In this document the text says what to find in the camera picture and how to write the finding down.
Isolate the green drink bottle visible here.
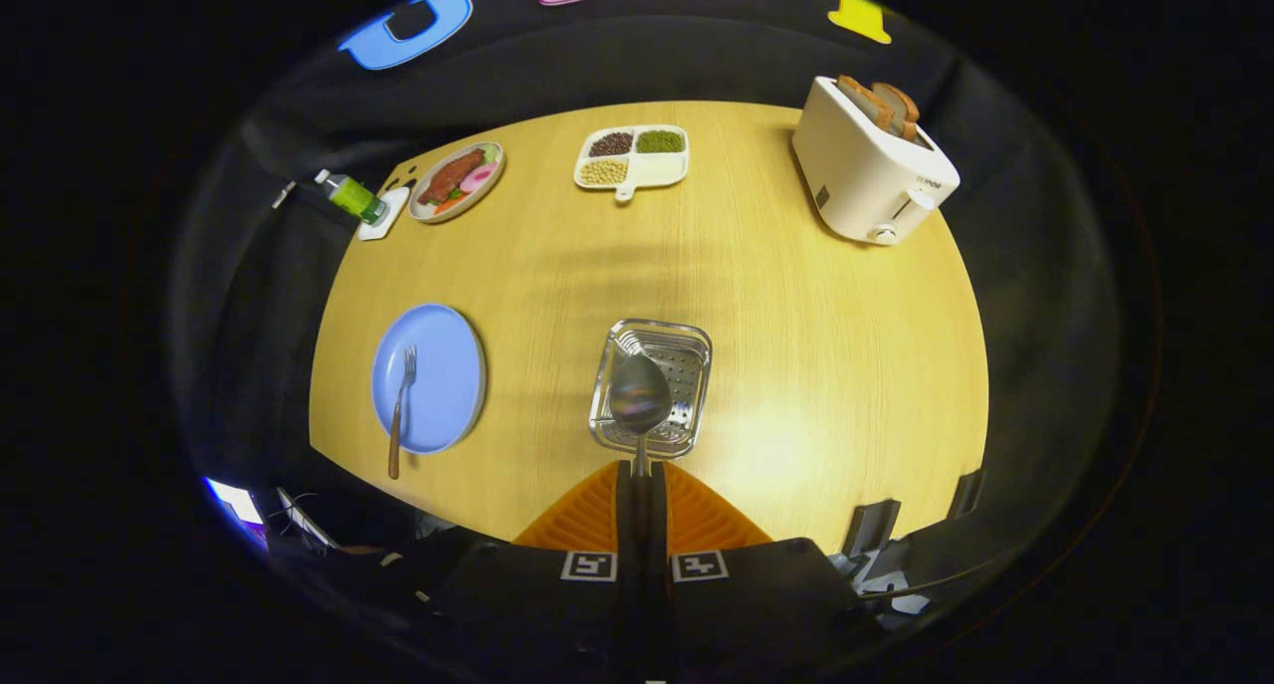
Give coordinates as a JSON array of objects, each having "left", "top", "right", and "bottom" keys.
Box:
[{"left": 315, "top": 169, "right": 389, "bottom": 225}]

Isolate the metal spoon with wooden handle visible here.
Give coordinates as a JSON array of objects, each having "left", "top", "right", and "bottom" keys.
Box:
[{"left": 608, "top": 352, "right": 674, "bottom": 478}]

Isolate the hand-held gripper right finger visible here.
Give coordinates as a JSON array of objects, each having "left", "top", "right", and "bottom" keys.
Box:
[{"left": 645, "top": 460, "right": 872, "bottom": 684}]

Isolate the plate of play food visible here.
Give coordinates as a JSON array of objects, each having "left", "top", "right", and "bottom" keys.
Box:
[{"left": 409, "top": 141, "right": 506, "bottom": 225}]

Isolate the brown meat piece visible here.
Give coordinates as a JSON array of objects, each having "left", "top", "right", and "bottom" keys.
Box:
[{"left": 418, "top": 148, "right": 486, "bottom": 205}]

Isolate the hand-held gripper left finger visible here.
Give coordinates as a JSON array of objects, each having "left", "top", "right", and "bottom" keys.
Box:
[{"left": 428, "top": 460, "right": 643, "bottom": 684}]

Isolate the white divided bean tray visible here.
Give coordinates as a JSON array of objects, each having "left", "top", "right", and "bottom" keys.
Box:
[{"left": 573, "top": 124, "right": 690, "bottom": 203}]

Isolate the brown bread slice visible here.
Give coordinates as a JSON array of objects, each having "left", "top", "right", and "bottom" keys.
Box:
[
  {"left": 836, "top": 75, "right": 897, "bottom": 132},
  {"left": 873, "top": 82, "right": 922, "bottom": 142}
]

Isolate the black table clamp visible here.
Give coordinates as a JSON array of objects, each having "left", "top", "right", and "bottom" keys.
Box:
[
  {"left": 841, "top": 498, "right": 902, "bottom": 558},
  {"left": 946, "top": 468, "right": 988, "bottom": 521}
]

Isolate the white metal frame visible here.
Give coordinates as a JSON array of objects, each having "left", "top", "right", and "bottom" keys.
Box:
[{"left": 277, "top": 487, "right": 341, "bottom": 551}]

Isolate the white square coaster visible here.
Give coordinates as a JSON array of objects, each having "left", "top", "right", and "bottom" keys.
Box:
[{"left": 358, "top": 186, "right": 411, "bottom": 242}]

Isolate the round blue plate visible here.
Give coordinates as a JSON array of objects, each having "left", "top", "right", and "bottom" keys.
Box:
[{"left": 371, "top": 304, "right": 488, "bottom": 456}]

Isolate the white toaster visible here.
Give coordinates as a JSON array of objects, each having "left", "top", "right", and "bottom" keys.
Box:
[{"left": 791, "top": 75, "right": 961, "bottom": 246}]

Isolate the metal fork with wooden handle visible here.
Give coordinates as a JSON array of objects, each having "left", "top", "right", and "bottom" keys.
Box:
[{"left": 387, "top": 343, "right": 419, "bottom": 481}]

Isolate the lit computer screen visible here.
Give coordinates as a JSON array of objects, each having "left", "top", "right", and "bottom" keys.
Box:
[{"left": 204, "top": 477, "right": 268, "bottom": 551}]

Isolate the metal wire basket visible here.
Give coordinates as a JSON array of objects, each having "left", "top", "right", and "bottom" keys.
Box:
[{"left": 587, "top": 318, "right": 714, "bottom": 460}]

